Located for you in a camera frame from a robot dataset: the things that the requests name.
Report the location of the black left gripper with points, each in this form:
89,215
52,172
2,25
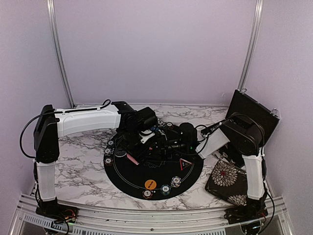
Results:
139,154

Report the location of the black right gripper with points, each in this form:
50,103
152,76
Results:
164,145

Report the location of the red triangular marker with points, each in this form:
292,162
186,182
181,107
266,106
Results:
184,164

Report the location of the red black hundred chip stack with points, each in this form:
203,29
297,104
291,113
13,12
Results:
169,125

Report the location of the red playing card deck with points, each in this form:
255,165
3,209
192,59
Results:
132,159

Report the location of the black white poker chip stack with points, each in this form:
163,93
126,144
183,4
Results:
108,152

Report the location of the blue orange chip stack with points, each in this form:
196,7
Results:
175,182

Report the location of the red poker chip stack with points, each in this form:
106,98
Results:
108,161

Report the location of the orange big blind button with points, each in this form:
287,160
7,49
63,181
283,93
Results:
150,184

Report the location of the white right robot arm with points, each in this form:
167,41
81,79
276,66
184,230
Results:
255,168

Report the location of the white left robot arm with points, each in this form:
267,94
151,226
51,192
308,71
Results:
54,123

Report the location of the silver dealer button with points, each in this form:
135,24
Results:
120,154

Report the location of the round black poker mat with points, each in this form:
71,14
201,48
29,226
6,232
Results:
130,178

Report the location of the floral fabric pouch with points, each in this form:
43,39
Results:
229,183

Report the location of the black poker chip case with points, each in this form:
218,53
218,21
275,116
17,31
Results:
252,112

